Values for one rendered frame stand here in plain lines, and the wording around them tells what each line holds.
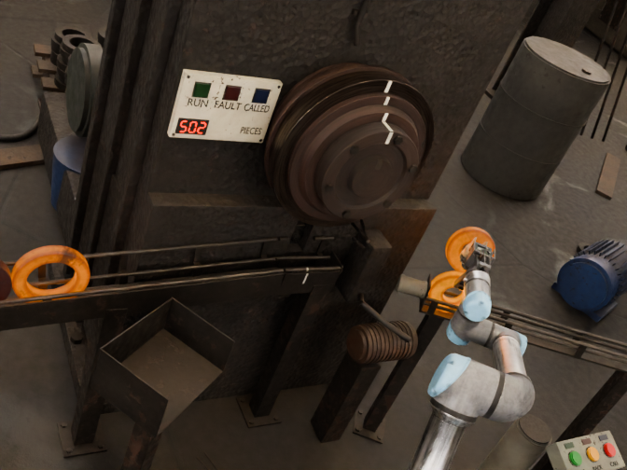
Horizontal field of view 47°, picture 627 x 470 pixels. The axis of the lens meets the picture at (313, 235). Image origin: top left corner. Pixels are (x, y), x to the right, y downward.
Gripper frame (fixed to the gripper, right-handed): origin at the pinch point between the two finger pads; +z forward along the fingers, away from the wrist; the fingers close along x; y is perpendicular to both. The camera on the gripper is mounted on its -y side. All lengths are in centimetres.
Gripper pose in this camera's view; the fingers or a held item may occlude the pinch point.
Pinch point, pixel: (473, 245)
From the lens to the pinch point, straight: 234.2
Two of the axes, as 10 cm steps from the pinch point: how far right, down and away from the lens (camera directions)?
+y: 3.5, -7.4, -5.7
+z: 1.8, -5.5, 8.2
